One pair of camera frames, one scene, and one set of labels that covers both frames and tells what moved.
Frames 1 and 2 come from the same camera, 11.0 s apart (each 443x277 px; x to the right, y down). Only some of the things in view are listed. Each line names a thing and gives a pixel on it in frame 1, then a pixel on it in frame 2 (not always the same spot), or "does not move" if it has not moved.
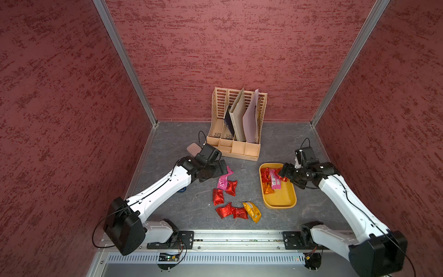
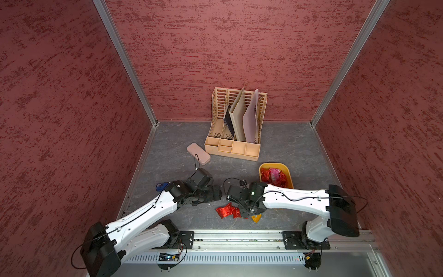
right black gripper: x=285 y=171 to x=244 y=213
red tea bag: x=239 y=213 does not move
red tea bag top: x=265 y=175 does not move
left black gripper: x=217 y=172 to x=217 y=195
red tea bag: x=226 y=210 does not move
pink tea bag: x=276 y=182 does not move
